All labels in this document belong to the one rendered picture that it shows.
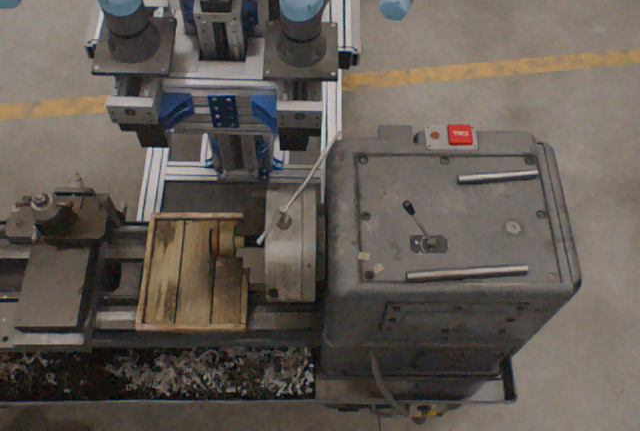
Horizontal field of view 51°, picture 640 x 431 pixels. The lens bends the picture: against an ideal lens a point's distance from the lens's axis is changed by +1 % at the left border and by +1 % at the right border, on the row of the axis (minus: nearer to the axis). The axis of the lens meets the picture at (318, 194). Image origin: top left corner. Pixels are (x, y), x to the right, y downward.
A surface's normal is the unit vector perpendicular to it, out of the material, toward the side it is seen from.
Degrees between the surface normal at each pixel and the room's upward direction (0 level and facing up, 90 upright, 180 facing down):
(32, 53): 0
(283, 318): 0
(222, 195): 0
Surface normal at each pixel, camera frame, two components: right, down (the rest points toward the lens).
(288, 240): 0.03, -0.10
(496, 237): 0.03, -0.49
